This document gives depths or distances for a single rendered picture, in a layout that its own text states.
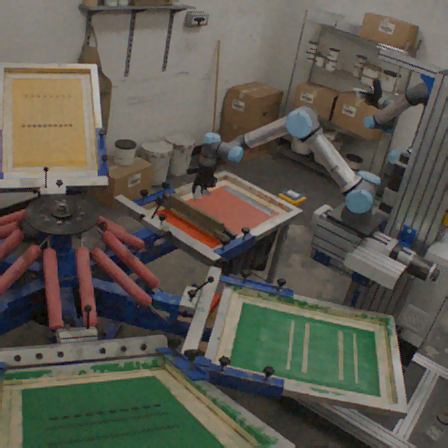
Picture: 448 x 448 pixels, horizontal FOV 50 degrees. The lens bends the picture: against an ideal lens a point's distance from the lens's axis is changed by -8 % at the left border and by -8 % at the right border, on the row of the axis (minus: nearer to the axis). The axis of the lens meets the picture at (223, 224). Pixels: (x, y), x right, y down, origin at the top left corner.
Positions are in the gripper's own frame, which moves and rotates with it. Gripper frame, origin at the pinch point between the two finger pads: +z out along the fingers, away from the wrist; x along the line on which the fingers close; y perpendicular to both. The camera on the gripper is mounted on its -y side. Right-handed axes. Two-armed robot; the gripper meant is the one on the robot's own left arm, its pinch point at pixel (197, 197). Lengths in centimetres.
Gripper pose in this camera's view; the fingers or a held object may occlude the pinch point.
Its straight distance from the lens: 263.3
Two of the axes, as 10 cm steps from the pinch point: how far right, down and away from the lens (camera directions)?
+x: 6.2, -3.0, 7.2
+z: -1.8, 8.4, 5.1
